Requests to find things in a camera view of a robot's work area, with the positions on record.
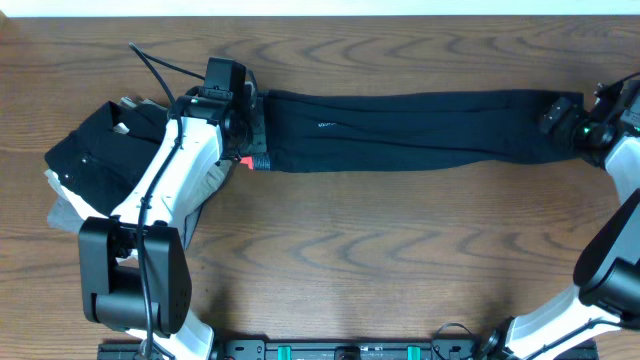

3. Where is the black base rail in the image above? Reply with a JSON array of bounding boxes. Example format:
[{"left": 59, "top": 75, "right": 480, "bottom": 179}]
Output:
[{"left": 97, "top": 339, "right": 600, "bottom": 360}]

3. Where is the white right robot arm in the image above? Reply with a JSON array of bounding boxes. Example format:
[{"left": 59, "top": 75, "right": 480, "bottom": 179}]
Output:
[{"left": 474, "top": 74, "right": 639, "bottom": 359}]

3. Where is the black leggings red waistband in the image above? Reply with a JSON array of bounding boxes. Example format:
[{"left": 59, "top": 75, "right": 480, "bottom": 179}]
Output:
[{"left": 249, "top": 90, "right": 573, "bottom": 173}]

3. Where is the black folded garment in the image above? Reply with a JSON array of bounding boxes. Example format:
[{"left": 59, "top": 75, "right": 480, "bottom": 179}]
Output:
[{"left": 45, "top": 102, "right": 167, "bottom": 216}]

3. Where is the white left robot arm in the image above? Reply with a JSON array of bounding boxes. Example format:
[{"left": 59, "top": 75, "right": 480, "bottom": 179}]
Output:
[{"left": 78, "top": 82, "right": 266, "bottom": 359}]

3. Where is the grey folded garment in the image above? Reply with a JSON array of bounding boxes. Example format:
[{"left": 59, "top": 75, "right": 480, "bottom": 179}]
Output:
[{"left": 46, "top": 195, "right": 204, "bottom": 251}]

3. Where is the white folded garment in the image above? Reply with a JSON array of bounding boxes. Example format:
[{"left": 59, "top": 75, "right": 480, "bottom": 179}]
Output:
[{"left": 44, "top": 169, "right": 105, "bottom": 221}]

